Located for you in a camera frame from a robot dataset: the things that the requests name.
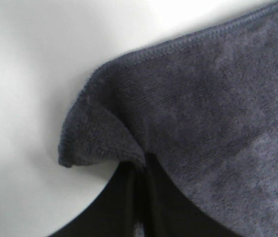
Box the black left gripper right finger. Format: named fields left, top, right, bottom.
left=145, top=153, right=230, bottom=237

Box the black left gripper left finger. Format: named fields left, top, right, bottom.
left=51, top=162, right=146, bottom=237

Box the dark navy towel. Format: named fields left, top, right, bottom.
left=58, top=1, right=278, bottom=237

